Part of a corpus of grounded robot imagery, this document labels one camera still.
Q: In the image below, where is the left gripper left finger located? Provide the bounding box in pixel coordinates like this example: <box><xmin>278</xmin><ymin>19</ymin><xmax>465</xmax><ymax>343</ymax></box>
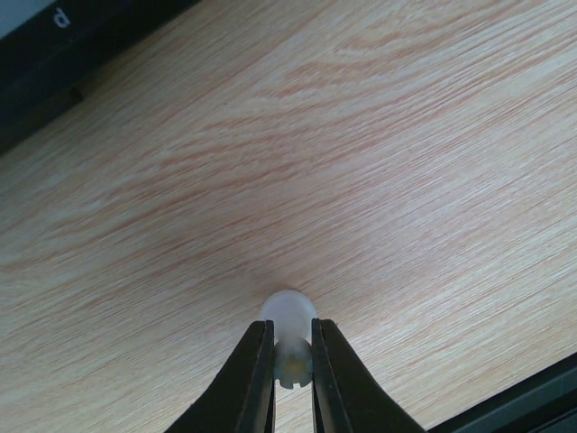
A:
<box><xmin>166</xmin><ymin>320</ymin><xmax>276</xmax><ymax>433</ymax></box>

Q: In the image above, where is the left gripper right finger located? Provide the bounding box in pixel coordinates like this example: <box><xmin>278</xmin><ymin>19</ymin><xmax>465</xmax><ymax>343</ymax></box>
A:
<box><xmin>312</xmin><ymin>318</ymin><xmax>425</xmax><ymax>433</ymax></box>

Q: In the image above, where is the white piece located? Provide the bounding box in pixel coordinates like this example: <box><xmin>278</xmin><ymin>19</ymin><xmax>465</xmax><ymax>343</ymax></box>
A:
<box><xmin>260</xmin><ymin>290</ymin><xmax>317</xmax><ymax>389</ymax></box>

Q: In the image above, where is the black and silver chessboard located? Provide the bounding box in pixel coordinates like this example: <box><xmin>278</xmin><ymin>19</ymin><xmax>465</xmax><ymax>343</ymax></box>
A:
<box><xmin>1</xmin><ymin>0</ymin><xmax>193</xmax><ymax>152</ymax></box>

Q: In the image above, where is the black aluminium frame rail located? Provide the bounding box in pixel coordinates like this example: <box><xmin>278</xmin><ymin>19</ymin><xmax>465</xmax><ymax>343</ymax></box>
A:
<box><xmin>430</xmin><ymin>355</ymin><xmax>576</xmax><ymax>433</ymax></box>

